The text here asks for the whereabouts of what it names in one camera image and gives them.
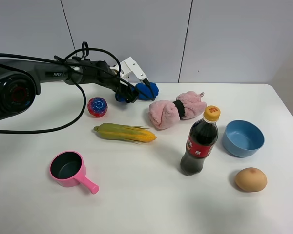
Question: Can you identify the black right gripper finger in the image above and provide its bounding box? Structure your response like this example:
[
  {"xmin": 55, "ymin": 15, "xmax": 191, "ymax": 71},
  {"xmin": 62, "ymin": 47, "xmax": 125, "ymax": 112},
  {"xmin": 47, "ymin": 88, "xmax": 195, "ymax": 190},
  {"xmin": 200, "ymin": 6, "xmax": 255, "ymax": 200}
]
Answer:
[{"xmin": 143, "ymin": 78, "xmax": 156, "ymax": 100}]

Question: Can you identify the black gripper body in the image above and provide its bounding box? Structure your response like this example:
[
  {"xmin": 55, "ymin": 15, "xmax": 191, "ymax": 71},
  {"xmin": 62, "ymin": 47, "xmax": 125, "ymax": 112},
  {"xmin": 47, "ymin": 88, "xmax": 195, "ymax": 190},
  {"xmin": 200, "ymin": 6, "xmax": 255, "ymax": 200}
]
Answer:
[{"xmin": 82, "ymin": 60, "xmax": 127, "ymax": 92}]

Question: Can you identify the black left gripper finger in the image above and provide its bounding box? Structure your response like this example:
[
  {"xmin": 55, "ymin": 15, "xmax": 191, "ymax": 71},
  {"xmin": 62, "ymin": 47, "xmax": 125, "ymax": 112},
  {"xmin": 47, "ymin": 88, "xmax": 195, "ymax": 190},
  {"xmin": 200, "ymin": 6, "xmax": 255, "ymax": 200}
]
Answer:
[{"xmin": 117, "ymin": 84, "xmax": 138, "ymax": 103}]

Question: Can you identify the blue towel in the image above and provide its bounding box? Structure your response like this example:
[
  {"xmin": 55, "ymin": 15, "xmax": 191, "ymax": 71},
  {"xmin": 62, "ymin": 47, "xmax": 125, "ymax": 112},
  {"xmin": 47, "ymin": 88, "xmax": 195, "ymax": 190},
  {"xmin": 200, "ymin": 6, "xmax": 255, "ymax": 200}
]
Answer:
[{"xmin": 115, "ymin": 82, "xmax": 159, "ymax": 103}]

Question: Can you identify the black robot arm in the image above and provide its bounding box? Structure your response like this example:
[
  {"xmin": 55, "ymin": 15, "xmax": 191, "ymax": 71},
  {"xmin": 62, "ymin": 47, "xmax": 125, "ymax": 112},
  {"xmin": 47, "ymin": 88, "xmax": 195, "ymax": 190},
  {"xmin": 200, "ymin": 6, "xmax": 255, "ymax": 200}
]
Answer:
[{"xmin": 0, "ymin": 57, "xmax": 158, "ymax": 120}]

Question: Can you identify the red blue spiky ball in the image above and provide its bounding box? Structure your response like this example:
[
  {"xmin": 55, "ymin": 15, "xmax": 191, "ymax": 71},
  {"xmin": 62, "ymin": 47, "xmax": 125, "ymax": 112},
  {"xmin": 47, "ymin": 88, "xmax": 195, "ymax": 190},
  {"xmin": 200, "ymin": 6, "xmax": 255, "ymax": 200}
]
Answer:
[{"xmin": 87, "ymin": 97, "xmax": 108, "ymax": 117}]

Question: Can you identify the pink rolled towel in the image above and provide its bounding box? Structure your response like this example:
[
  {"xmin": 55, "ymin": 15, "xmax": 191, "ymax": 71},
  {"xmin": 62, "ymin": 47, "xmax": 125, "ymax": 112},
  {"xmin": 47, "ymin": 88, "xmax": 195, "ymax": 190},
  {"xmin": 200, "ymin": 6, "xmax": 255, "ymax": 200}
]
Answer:
[{"xmin": 148, "ymin": 91, "xmax": 207, "ymax": 130}]

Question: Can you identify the yellow green toy corn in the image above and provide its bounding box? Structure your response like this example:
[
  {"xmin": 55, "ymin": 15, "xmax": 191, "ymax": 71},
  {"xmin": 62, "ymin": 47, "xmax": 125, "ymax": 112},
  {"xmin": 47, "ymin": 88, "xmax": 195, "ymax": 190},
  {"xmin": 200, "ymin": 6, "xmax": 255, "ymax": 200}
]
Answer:
[{"xmin": 93, "ymin": 123, "xmax": 157, "ymax": 143}]

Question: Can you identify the cola bottle yellow cap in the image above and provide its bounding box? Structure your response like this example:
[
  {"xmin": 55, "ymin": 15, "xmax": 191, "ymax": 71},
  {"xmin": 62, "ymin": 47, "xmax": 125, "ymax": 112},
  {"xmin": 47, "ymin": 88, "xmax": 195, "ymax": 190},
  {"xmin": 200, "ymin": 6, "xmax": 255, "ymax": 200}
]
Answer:
[{"xmin": 180, "ymin": 106, "xmax": 221, "ymax": 176}]

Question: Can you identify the pink toy saucepan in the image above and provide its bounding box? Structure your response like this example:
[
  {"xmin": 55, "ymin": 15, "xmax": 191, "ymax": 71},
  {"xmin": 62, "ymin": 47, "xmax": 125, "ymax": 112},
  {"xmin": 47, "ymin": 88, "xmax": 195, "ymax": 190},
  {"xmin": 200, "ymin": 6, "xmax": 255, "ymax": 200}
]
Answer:
[{"xmin": 49, "ymin": 151, "xmax": 100, "ymax": 194}]

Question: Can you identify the blue plastic bowl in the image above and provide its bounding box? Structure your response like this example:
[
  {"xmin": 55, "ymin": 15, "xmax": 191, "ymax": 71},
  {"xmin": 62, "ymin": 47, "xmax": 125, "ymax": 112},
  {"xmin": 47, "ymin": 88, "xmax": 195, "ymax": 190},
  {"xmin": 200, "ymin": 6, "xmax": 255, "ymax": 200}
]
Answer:
[{"xmin": 222, "ymin": 120, "xmax": 265, "ymax": 158}]

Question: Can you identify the tan toy bun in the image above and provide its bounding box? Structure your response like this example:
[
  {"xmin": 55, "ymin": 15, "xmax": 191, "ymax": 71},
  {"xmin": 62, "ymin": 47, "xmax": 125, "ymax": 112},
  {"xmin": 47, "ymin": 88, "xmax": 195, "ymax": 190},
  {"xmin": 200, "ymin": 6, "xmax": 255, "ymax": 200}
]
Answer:
[{"xmin": 235, "ymin": 167, "xmax": 268, "ymax": 192}]

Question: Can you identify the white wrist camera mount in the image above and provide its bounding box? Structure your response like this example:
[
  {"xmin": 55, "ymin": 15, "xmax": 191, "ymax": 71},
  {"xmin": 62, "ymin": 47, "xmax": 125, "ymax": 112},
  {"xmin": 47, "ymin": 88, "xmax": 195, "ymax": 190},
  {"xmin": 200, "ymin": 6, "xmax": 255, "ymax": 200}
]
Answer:
[{"xmin": 120, "ymin": 57, "xmax": 147, "ymax": 83}]

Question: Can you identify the black cable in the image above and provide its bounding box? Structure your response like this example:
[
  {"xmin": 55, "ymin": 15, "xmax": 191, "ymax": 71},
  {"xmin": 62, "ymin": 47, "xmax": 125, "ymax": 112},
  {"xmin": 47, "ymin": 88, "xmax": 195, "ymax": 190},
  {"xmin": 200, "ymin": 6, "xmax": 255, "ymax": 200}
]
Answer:
[{"xmin": 0, "ymin": 41, "xmax": 137, "ymax": 134}]

